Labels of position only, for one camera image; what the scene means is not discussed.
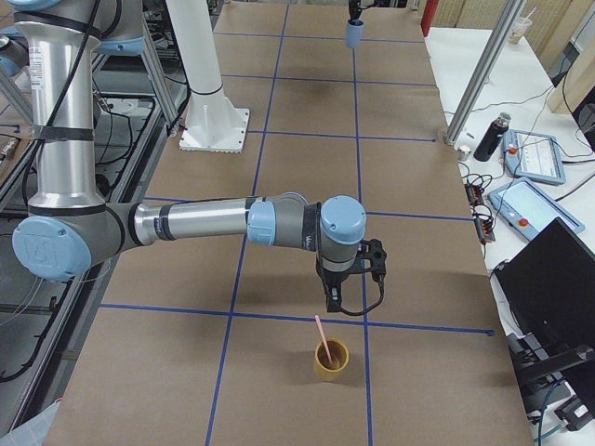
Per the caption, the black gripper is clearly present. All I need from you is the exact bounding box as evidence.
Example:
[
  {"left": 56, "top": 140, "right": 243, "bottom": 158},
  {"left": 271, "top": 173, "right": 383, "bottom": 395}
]
[{"left": 316, "top": 239, "right": 387, "bottom": 312}]

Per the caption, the pink chopstick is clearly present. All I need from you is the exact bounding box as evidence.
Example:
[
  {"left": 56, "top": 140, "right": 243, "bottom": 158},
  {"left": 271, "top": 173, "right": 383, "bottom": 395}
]
[{"left": 314, "top": 314, "right": 334, "bottom": 366}]

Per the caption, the light blue plastic cup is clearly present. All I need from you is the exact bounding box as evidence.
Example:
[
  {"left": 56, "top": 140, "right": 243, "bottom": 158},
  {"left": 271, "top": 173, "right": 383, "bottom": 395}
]
[{"left": 345, "top": 20, "right": 364, "bottom": 49}]

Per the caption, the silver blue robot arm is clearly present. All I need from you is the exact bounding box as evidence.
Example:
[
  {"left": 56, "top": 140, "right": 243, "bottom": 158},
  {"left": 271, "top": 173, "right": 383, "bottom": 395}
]
[{"left": 12, "top": 1, "right": 386, "bottom": 312}]

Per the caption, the yellow plastic cup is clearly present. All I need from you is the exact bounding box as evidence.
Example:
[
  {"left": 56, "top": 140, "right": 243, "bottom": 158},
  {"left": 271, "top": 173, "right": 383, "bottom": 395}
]
[{"left": 313, "top": 337, "right": 350, "bottom": 382}]

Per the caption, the clear drink cup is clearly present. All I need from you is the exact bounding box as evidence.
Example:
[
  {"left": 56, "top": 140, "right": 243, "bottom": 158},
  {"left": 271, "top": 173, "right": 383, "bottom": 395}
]
[{"left": 508, "top": 17, "right": 533, "bottom": 45}]

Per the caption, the black orange usb hub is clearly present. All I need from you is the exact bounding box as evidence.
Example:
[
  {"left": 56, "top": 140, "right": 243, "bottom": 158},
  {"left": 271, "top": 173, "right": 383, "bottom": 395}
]
[{"left": 464, "top": 184, "right": 496, "bottom": 245}]

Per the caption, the black laptop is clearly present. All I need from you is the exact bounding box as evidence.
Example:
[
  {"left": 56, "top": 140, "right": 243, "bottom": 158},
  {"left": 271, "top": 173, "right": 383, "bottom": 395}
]
[{"left": 496, "top": 217, "right": 594, "bottom": 412}]

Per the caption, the blue teach pendant near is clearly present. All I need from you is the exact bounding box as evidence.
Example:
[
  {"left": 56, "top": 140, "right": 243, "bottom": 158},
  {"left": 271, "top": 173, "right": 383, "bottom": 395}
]
[{"left": 488, "top": 177, "right": 585, "bottom": 241}]

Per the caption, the blue teach pendant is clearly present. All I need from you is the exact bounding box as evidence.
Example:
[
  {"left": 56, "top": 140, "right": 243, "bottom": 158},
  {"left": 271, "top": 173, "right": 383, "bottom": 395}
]
[
  {"left": 501, "top": 129, "right": 566, "bottom": 185},
  {"left": 488, "top": 177, "right": 585, "bottom": 241}
]

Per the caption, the black water bottle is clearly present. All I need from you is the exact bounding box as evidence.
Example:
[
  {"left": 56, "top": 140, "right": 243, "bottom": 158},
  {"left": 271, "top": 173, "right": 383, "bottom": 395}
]
[{"left": 473, "top": 111, "right": 511, "bottom": 162}]

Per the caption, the blue teach pendant far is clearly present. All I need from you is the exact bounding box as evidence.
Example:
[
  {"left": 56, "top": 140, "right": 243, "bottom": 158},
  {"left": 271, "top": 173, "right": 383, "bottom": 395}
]
[{"left": 501, "top": 129, "right": 566, "bottom": 185}]

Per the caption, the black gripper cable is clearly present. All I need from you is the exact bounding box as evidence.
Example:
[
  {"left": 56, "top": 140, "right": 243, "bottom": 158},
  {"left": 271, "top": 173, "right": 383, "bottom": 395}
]
[{"left": 334, "top": 264, "right": 387, "bottom": 317}]

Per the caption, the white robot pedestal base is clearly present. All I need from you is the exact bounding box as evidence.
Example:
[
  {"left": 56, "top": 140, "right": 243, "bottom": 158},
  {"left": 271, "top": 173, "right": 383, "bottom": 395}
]
[{"left": 166, "top": 0, "right": 250, "bottom": 153}]

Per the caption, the aluminium frame post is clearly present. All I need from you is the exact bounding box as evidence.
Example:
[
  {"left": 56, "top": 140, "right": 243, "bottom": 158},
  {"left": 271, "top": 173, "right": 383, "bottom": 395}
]
[{"left": 444, "top": 0, "right": 526, "bottom": 146}]

